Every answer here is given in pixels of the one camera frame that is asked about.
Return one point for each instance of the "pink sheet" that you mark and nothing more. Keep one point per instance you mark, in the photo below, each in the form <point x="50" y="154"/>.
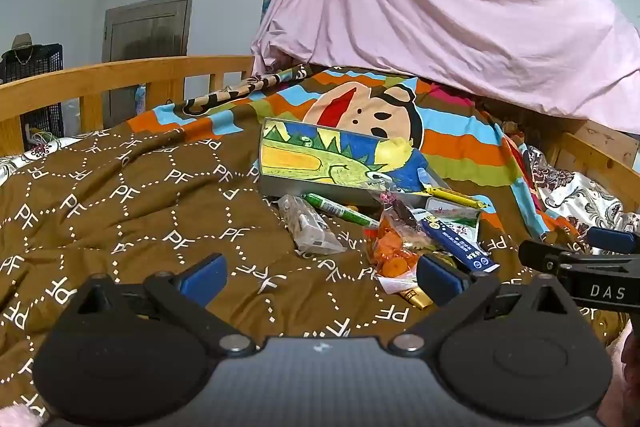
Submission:
<point x="425" y="7"/>

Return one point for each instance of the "blue plastic bag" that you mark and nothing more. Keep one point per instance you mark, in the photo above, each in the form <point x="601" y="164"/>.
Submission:
<point x="140" y="99"/>

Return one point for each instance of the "green stick snack packet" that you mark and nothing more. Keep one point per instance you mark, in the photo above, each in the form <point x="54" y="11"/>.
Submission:
<point x="340" y="209"/>

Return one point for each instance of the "white green snack packet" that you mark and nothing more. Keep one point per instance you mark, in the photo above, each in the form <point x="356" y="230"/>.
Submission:
<point x="457" y="219"/>

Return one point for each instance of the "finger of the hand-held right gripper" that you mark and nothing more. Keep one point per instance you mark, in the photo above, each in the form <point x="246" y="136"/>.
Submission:
<point x="542" y="257"/>
<point x="612" y="239"/>

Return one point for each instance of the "black plastic crate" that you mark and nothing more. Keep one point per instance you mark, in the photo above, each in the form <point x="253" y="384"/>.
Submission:
<point x="45" y="62"/>

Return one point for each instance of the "gold snack packet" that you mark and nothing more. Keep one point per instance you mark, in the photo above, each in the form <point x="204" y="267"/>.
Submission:
<point x="415" y="297"/>

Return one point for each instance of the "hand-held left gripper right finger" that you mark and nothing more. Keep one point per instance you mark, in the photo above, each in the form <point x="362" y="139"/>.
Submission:
<point x="440" y="282"/>

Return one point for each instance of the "wooden bed side rail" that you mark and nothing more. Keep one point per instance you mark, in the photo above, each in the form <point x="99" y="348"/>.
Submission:
<point x="600" y="142"/>

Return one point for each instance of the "yellow stick snack packet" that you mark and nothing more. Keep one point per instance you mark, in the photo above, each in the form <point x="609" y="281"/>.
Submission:
<point x="455" y="196"/>

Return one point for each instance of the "clear biscuit packet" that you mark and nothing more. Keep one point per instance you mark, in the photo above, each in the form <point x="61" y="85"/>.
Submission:
<point x="307" y="227"/>

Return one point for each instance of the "straw hat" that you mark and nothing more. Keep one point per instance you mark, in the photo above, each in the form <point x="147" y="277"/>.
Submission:
<point x="20" y="44"/>

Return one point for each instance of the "tin box with dinosaur drawing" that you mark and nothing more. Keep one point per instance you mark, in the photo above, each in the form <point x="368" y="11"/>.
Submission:
<point x="300" y="157"/>

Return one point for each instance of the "tan black striped roll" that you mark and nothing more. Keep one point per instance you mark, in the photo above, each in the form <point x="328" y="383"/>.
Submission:
<point x="235" y="89"/>

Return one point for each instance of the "clear bag of orange snacks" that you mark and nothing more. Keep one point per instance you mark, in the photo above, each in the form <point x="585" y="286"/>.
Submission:
<point x="395" y="252"/>

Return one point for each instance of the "wooden bed headboard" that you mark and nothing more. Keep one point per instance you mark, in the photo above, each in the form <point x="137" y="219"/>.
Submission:
<point x="100" y="77"/>

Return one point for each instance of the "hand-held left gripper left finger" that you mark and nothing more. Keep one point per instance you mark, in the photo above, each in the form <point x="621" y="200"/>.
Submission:
<point x="207" y="279"/>

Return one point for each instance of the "blue toothpaste box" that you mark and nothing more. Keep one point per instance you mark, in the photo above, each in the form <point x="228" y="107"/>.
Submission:
<point x="460" y="244"/>

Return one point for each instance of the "floral bed sheet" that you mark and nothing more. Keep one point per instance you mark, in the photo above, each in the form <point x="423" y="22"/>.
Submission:
<point x="575" y="197"/>
<point x="15" y="164"/>

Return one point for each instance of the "brown cartoon printed blanket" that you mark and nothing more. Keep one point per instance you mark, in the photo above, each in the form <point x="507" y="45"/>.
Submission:
<point x="150" y="207"/>

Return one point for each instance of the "pink fluffy cloth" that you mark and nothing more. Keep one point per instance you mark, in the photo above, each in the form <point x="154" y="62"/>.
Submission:
<point x="15" y="414"/>

